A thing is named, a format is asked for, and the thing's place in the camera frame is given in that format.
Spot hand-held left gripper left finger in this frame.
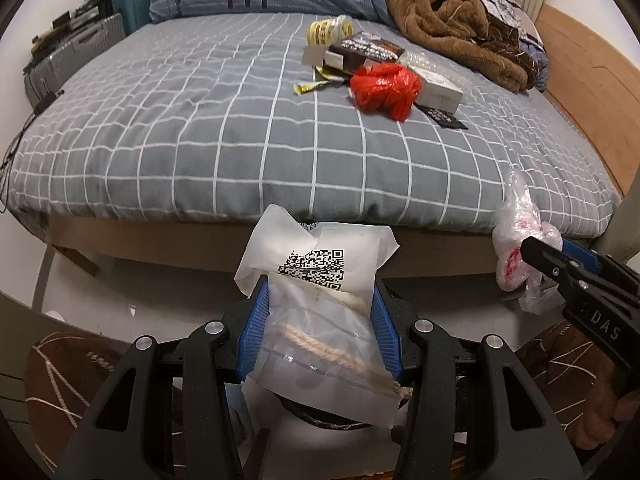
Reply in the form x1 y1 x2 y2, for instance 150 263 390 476
54 280 273 480

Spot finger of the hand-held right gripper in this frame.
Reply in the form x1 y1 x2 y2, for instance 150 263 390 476
561 239 640 292
522 236 608 301

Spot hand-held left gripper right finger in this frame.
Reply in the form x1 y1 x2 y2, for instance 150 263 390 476
370 277 586 480

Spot clear plastic bag red print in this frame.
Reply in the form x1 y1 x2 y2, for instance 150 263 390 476
492 170 568 316

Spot black lined trash bin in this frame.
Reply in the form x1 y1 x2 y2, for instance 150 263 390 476
272 392 401 433

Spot white packet with rope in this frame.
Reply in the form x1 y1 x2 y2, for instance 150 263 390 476
234 204 401 430

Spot black packet white line print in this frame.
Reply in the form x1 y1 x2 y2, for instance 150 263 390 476
417 105 469 131

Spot white cardboard box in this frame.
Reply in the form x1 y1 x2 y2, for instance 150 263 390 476
412 62 465 112

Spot clear bubble wrap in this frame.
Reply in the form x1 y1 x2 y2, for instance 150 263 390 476
397 49 463 86

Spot yellow and black wrapper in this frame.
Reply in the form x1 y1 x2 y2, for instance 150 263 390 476
292 65 346 96

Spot dark brown cardboard box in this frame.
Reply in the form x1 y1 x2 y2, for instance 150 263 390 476
302 31 406 73

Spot yellow tape roll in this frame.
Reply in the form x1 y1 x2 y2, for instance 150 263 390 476
306 15 355 46

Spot person's right hand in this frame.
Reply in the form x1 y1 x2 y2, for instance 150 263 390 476
575 355 636 443

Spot beige chair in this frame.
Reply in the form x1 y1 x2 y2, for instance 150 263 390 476
605 180 640 266

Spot wooden headboard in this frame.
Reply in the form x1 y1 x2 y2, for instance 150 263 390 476
532 4 640 196

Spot grey checked bed cover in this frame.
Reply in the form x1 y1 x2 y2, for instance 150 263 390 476
7 10 623 238

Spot person's left leg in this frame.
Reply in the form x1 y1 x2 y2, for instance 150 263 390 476
22 331 136 466

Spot white metal leg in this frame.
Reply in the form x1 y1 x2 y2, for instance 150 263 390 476
31 245 57 311

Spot dark brown patterned cloth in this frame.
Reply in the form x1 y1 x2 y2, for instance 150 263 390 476
470 12 551 91

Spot patterned pillow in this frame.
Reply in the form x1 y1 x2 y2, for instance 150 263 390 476
465 0 548 61

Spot brown fleece blanket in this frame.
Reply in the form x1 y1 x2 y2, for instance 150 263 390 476
375 0 531 93

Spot grey suitcase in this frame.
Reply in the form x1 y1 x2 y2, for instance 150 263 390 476
24 12 126 108

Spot teal suitcase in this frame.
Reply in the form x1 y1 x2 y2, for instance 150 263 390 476
111 0 156 36

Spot dark cluttered items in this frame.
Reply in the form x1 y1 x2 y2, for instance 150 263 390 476
30 7 108 56

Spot wooden bed frame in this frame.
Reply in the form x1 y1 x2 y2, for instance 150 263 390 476
45 212 608 281

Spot black charger cable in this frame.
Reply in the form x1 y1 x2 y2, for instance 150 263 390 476
0 87 66 211

